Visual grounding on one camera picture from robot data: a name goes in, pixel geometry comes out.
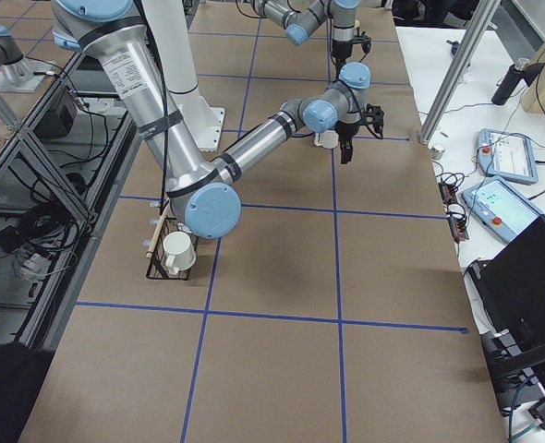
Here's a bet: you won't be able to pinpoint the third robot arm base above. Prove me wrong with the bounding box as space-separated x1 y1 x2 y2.
0 25 44 93

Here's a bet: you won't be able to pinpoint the white ribbed mug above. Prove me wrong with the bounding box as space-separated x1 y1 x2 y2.
314 130 339 150

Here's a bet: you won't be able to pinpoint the black monitor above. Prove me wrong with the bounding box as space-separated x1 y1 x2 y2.
468 216 545 345

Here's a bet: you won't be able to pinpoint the brown paper table cover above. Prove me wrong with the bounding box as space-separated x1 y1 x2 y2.
20 7 504 442

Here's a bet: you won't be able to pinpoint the wooden stick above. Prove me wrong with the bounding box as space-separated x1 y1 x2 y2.
146 204 169 259

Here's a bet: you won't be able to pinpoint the teach pendant upper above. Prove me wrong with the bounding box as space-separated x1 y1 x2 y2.
476 128 539 185

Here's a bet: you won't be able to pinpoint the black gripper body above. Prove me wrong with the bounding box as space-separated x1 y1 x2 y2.
335 103 384 140
331 31 370 69

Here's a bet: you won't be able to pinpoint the teach pendant lower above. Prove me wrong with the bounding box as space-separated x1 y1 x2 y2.
461 176 545 244

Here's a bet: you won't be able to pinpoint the black power strip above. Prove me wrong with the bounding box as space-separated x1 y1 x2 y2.
438 181 469 244

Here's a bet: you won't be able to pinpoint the black wire mug rack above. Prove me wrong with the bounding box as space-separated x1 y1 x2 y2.
145 215 198 281

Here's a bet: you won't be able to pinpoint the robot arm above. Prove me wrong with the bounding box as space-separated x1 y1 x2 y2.
52 1 383 238
250 0 372 74

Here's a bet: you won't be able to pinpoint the aluminium frame post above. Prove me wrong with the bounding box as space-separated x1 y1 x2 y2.
418 0 501 145

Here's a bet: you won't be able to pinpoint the white mug in rack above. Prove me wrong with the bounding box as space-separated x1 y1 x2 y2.
163 231 196 274

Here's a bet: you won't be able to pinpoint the black cylinder bottle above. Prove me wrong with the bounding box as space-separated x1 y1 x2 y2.
490 57 530 105

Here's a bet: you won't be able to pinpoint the teach pendant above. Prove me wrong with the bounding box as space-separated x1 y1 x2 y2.
461 176 545 244
476 128 539 185

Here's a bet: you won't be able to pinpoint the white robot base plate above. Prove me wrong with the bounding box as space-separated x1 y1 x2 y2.
192 96 225 152

